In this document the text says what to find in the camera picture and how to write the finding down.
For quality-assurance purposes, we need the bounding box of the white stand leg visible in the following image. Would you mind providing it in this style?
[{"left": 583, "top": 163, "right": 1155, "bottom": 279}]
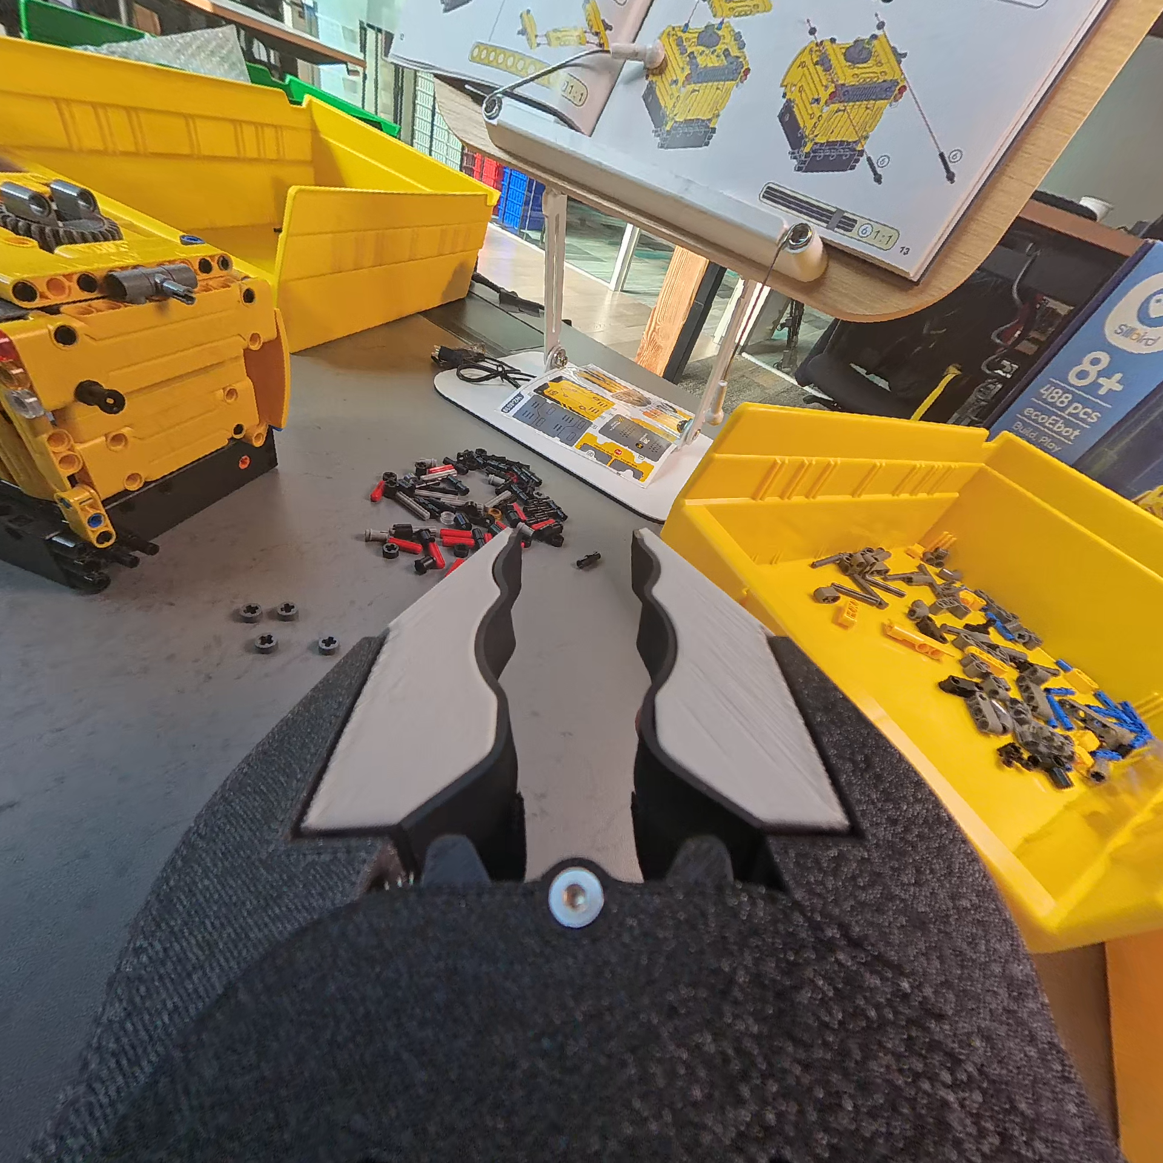
[{"left": 691, "top": 278, "right": 766, "bottom": 446}]

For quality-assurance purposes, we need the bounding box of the yellow strap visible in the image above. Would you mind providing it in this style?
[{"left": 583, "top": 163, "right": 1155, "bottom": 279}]
[{"left": 907, "top": 361, "right": 967, "bottom": 425}]

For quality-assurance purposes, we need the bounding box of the blue plastic crate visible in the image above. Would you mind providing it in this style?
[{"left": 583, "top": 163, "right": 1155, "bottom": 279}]
[{"left": 496, "top": 165, "right": 549, "bottom": 230}]

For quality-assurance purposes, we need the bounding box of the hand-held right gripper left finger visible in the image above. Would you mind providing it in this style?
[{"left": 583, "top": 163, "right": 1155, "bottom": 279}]
[{"left": 298, "top": 529, "right": 529, "bottom": 882}]

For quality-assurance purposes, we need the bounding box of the lego instruction booklet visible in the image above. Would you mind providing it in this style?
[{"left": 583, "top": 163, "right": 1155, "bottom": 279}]
[{"left": 388, "top": 0, "right": 1116, "bottom": 282}]

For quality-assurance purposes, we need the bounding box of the pile of small lego parts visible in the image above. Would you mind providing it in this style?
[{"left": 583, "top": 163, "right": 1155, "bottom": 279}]
[{"left": 363, "top": 446, "right": 571, "bottom": 577}]

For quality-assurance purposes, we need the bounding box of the yellow plastic bin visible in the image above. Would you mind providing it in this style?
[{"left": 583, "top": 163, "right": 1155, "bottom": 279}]
[
  {"left": 657, "top": 400, "right": 1163, "bottom": 1163},
  {"left": 0, "top": 34, "right": 503, "bottom": 356}
]

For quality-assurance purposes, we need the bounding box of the metal page holder clip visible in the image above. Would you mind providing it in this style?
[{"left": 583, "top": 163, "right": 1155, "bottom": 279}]
[{"left": 479, "top": 39, "right": 670, "bottom": 126}]

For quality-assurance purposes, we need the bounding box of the clear bubble wrap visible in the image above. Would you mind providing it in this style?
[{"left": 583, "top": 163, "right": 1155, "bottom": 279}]
[{"left": 71, "top": 21, "right": 252, "bottom": 84}]

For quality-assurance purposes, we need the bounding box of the yellow black lego truck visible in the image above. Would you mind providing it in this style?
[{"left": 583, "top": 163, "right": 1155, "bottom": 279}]
[{"left": 0, "top": 159, "right": 294, "bottom": 598}]

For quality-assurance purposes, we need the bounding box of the yellow lego beam assembly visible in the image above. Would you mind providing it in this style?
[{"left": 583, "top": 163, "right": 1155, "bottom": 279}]
[{"left": 0, "top": 250, "right": 240, "bottom": 311}]

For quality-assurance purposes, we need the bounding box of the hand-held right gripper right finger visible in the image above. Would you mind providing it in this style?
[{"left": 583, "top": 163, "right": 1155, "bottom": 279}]
[{"left": 628, "top": 527, "right": 856, "bottom": 882}]

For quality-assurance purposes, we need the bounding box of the dark lego pieces heap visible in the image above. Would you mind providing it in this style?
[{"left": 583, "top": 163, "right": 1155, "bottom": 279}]
[{"left": 809, "top": 543, "right": 1158, "bottom": 792}]

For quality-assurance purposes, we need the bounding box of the blue toy kit box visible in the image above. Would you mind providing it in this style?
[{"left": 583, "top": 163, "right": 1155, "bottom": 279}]
[{"left": 983, "top": 237, "right": 1163, "bottom": 520}]

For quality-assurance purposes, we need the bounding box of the wooden post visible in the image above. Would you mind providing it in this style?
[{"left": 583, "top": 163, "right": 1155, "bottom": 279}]
[{"left": 634, "top": 243, "right": 712, "bottom": 379}]

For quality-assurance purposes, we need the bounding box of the brown desk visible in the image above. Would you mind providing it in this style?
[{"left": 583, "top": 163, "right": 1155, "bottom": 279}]
[{"left": 1017, "top": 196, "right": 1148, "bottom": 261}]

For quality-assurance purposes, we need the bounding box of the printed lego leaflet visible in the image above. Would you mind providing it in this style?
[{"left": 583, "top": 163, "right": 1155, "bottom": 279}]
[{"left": 496, "top": 361, "right": 698, "bottom": 480}]

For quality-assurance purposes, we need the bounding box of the black cable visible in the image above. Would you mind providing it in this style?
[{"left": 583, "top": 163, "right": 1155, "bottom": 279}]
[{"left": 430, "top": 342, "right": 538, "bottom": 389}]

